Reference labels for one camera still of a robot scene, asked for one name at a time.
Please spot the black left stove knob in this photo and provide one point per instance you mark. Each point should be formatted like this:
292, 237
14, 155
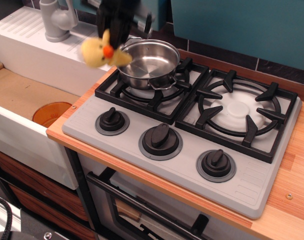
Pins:
112, 122

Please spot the orange plastic sink drain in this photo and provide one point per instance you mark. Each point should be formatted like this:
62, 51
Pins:
49, 113

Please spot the wooden drawer fronts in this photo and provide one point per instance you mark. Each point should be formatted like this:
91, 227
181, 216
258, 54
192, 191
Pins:
46, 199

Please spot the black oven door handle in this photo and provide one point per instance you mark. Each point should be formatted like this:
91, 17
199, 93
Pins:
103, 182

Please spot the stainless steel pot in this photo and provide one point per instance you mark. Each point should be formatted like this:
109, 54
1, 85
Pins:
153, 65

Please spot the black right stove knob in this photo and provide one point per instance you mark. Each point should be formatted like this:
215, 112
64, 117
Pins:
216, 166

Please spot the black left burner grate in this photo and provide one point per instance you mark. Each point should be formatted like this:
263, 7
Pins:
161, 105

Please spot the white toy sink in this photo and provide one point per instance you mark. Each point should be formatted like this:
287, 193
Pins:
35, 72

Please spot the grey oven door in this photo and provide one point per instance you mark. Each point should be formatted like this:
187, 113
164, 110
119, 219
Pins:
136, 211

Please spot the grey toy stovetop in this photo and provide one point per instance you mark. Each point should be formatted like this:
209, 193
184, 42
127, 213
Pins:
246, 193

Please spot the grey toy faucet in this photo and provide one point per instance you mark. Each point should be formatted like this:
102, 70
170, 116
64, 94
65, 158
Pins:
57, 22

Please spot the white right burner cap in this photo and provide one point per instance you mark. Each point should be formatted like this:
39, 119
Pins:
236, 107

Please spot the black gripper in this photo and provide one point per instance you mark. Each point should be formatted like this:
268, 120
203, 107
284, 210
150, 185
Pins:
121, 17

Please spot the black right burner grate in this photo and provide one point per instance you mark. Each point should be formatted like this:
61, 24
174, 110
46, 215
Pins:
280, 108

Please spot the yellow stuffed duck toy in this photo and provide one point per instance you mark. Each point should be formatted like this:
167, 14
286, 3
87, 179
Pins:
97, 52

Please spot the black burner grate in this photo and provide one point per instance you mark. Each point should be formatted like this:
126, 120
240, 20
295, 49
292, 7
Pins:
280, 108
161, 105

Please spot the black stove knob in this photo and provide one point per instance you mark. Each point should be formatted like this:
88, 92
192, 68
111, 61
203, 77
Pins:
160, 143
216, 166
112, 122

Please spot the black middle stove knob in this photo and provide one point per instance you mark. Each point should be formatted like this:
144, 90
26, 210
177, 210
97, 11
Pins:
160, 143

